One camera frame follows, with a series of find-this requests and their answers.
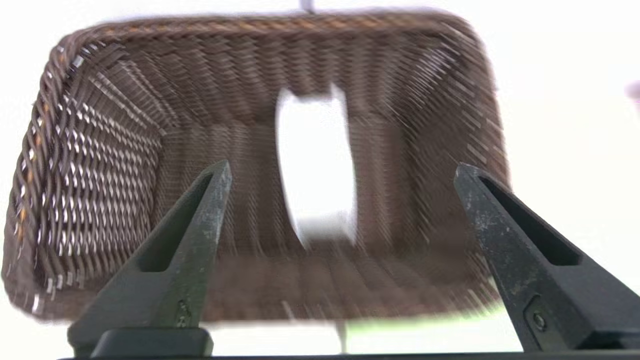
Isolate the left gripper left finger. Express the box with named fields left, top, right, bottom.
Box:
left=67, top=159, right=234, bottom=354

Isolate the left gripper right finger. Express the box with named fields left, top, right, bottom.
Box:
left=453, top=162, right=640, bottom=352

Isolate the white tape roll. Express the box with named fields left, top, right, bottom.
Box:
left=275, top=84, right=359, bottom=249

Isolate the dark brown wicker basket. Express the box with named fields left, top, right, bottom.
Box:
left=0, top=9, right=511, bottom=323

